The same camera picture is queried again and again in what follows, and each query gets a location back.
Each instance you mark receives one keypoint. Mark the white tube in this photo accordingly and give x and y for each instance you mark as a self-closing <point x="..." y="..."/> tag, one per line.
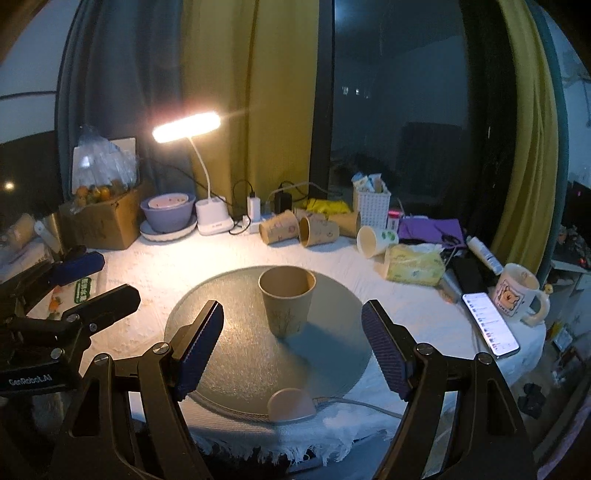
<point x="484" y="254"/>

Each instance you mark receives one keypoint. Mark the plain brown paper cup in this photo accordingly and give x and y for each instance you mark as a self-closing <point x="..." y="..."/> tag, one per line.
<point x="286" y="309"/>

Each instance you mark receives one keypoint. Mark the black power adapter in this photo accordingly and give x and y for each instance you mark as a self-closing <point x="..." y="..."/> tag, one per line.
<point x="283" y="202"/>

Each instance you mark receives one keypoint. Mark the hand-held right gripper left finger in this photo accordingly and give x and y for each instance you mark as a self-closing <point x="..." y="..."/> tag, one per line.
<point x="199" y="353"/>

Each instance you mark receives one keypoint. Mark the white plastic basket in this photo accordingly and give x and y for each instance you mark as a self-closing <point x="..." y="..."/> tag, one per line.
<point x="371" y="210"/>

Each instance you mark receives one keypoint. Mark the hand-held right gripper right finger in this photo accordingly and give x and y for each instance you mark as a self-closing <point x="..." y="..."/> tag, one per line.
<point x="384" y="353"/>

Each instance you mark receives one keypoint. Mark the pink dome gadget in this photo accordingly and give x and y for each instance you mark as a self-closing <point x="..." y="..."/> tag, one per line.
<point x="291" y="406"/>

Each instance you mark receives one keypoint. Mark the yellow curtain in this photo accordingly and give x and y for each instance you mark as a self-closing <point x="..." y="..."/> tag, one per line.
<point x="526" y="138"/>
<point x="249" y="92"/>

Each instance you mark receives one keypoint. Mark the white power strip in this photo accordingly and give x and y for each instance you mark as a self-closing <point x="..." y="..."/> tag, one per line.
<point x="251" y="225"/>

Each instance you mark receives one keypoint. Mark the purple cloth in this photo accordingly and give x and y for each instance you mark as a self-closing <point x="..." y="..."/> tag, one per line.
<point x="429" y="230"/>

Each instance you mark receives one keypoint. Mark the yellow cloth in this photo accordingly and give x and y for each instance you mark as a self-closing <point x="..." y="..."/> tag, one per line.
<point x="325" y="206"/>

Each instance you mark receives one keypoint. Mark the white charger plug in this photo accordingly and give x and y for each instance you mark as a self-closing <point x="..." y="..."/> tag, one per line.
<point x="254" y="206"/>

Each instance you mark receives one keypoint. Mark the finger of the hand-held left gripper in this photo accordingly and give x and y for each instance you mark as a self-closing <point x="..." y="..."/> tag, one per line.
<point x="78" y="267"/>
<point x="108" y="301"/>

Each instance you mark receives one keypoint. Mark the white bear mug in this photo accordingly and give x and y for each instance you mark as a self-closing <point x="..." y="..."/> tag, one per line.
<point x="512" y="290"/>

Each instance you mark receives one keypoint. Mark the round grey glass mat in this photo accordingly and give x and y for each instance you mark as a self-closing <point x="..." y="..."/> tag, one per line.
<point x="244" y="369"/>

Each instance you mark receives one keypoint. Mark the white desk lamp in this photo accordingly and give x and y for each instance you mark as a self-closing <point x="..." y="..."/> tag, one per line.
<point x="214" y="218"/>

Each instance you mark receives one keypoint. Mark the white green-print paper cup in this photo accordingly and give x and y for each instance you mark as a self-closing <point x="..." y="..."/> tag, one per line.
<point x="376" y="241"/>

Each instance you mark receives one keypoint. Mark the clear plastic bag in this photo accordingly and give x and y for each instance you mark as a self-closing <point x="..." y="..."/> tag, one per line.
<point x="101" y="161"/>

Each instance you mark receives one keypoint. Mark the purple bowl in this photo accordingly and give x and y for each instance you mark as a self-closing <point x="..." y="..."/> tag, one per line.
<point x="166" y="219"/>

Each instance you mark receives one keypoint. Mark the black window frame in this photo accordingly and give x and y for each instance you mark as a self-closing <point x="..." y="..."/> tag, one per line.
<point x="322" y="92"/>

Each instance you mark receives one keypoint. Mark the white plate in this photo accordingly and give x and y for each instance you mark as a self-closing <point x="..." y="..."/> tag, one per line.
<point x="168" y="235"/>

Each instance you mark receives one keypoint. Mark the smartphone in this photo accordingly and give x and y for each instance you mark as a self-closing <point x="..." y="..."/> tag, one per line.
<point x="490" y="324"/>

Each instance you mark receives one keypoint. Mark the grey-blue curtain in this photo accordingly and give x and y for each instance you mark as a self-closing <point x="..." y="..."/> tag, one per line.
<point x="120" y="69"/>

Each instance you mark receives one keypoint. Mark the black pouch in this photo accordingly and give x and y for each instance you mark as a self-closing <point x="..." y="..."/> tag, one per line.
<point x="467" y="276"/>

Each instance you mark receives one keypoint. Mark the cardboard box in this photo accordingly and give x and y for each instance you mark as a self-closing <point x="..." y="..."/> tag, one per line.
<point x="106" y="224"/>

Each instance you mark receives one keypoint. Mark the white tablecloth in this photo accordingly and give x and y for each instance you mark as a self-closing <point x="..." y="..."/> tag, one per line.
<point x="152" y="272"/>

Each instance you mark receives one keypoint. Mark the green label packet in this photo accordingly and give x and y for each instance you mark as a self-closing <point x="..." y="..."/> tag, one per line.
<point x="85" y="290"/>

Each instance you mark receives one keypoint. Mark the printed brown paper cup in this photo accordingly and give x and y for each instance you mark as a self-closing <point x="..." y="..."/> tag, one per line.
<point x="318" y="232"/>
<point x="346" y="222"/>
<point x="279" y="227"/>

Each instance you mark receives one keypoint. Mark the yellow tissue pack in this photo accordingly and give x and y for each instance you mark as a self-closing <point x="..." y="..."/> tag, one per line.
<point x="415" y="265"/>

